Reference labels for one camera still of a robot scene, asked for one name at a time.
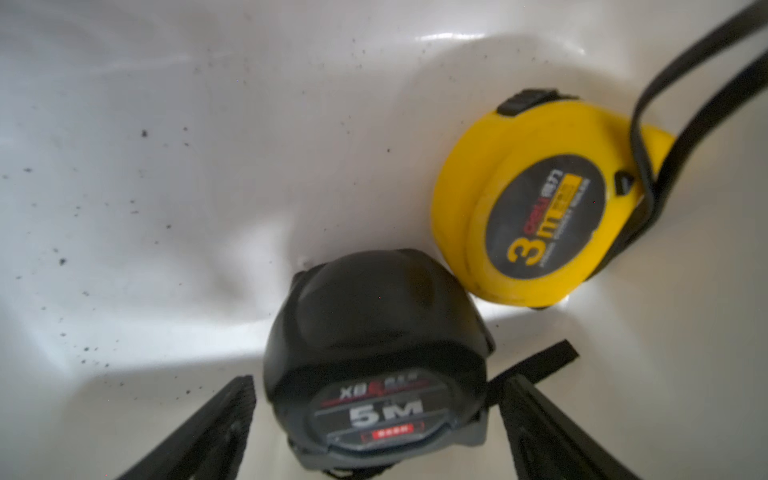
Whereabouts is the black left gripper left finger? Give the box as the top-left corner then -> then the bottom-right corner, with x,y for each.
121,375 -> 257,480

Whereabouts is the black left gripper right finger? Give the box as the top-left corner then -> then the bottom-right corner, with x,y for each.
499,375 -> 637,480

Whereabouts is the black 5m tape measure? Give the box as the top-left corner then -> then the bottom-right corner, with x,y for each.
262,248 -> 580,480

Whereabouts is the yellow 3m tape measure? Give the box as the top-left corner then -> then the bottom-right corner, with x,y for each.
430,1 -> 767,309

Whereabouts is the white storage box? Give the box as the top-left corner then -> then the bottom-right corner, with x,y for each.
1,1 -> 767,479

